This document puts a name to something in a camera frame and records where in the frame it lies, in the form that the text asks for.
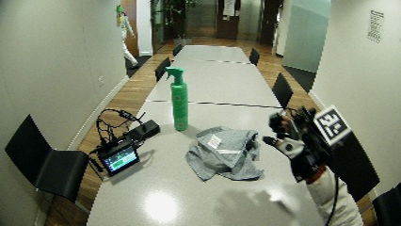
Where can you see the black camera monitor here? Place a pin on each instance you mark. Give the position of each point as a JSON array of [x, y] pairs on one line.
[[121, 159]]

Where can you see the white wall outlet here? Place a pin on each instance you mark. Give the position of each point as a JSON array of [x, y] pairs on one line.
[[102, 81]]

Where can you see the grey cloth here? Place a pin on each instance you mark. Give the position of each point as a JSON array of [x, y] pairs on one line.
[[226, 153]]

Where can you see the printed wall poster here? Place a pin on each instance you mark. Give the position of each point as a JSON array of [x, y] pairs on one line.
[[375, 26]]

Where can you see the green potted plant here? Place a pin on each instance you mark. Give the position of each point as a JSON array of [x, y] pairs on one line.
[[174, 15]]

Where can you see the white marker cube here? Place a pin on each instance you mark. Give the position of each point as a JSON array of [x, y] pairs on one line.
[[332, 125]]

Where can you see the green spray bottle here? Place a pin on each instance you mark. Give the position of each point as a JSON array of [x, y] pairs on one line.
[[179, 100]]

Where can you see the black chair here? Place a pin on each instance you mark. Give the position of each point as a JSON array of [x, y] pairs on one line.
[[50, 169], [162, 69], [283, 89], [255, 56], [178, 49], [355, 169], [388, 207]]

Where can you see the white paper on door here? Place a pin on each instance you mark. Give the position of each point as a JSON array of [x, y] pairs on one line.
[[228, 8]]

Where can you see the dark floor mat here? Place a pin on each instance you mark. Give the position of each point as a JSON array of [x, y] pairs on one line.
[[300, 77], [138, 64]]

